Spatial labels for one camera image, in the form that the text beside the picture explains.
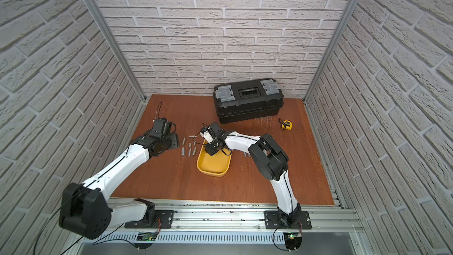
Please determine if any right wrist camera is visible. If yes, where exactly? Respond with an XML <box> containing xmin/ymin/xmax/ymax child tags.
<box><xmin>200</xmin><ymin>131</ymin><xmax>213</xmax><ymax>144</ymax></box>

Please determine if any black plastic toolbox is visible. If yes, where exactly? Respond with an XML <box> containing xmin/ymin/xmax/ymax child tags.
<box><xmin>213</xmin><ymin>78</ymin><xmax>284</xmax><ymax>124</ymax></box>

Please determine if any yellow tape measure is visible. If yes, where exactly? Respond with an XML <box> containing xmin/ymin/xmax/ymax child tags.
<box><xmin>278</xmin><ymin>118</ymin><xmax>293</xmax><ymax>131</ymax></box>

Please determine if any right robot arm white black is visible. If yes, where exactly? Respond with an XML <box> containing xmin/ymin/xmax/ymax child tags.
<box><xmin>200</xmin><ymin>122</ymin><xmax>302</xmax><ymax>227</ymax></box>

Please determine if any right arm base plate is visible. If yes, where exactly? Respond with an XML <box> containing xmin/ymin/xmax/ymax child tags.
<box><xmin>264</xmin><ymin>211</ymin><xmax>312</xmax><ymax>230</ymax></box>

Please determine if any right green circuit board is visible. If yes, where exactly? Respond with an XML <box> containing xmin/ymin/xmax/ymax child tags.
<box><xmin>283</xmin><ymin>233</ymin><xmax>303</xmax><ymax>251</ymax></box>

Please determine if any left green circuit board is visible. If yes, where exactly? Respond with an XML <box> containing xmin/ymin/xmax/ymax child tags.
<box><xmin>137</xmin><ymin>233</ymin><xmax>158</xmax><ymax>242</ymax></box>

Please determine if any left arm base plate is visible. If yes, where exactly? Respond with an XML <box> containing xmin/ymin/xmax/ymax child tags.
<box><xmin>125</xmin><ymin>210</ymin><xmax>175</xmax><ymax>229</ymax></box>

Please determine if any yellow plastic tray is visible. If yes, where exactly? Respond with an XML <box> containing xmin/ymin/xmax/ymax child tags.
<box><xmin>197</xmin><ymin>140</ymin><xmax>232</xmax><ymax>177</ymax></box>

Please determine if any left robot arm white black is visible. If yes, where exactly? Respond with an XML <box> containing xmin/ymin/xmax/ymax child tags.
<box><xmin>59</xmin><ymin>118</ymin><xmax>179</xmax><ymax>239</ymax></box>

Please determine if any green circuit board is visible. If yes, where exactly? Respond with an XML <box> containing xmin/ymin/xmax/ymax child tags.
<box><xmin>283</xmin><ymin>233</ymin><xmax>303</xmax><ymax>251</ymax></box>
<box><xmin>137</xmin><ymin>233</ymin><xmax>158</xmax><ymax>242</ymax></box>

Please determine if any aluminium rail frame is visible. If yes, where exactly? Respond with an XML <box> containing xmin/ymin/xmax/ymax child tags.
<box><xmin>63</xmin><ymin>199</ymin><xmax>372</xmax><ymax>255</ymax></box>

